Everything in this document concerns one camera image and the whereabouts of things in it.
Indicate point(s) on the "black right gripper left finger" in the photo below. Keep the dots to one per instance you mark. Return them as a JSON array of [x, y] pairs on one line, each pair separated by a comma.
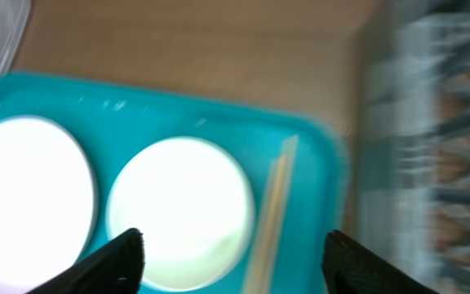
[[116, 268]]

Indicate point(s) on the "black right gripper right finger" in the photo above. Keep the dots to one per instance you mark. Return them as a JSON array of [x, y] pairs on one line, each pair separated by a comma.
[[350, 268]]

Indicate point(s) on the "white bowl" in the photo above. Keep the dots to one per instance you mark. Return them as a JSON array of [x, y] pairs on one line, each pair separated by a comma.
[[194, 206]]

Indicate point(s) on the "pink plate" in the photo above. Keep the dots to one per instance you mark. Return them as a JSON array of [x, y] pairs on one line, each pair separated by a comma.
[[47, 201]]

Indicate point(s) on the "grey dishwasher rack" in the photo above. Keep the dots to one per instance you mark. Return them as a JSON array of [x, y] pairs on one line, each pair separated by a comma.
[[413, 175]]

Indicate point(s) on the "right wooden chopstick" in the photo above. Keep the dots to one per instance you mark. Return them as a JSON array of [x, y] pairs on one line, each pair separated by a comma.
[[289, 147]]

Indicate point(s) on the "wooden chopstick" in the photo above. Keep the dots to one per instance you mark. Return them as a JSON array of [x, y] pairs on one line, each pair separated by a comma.
[[289, 147], [260, 266]]

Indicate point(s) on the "left wooden chopstick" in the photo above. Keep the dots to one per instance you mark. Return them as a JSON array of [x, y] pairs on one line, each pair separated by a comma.
[[260, 266]]

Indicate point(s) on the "teal serving tray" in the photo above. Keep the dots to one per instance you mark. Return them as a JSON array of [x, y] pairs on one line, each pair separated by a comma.
[[113, 123]]

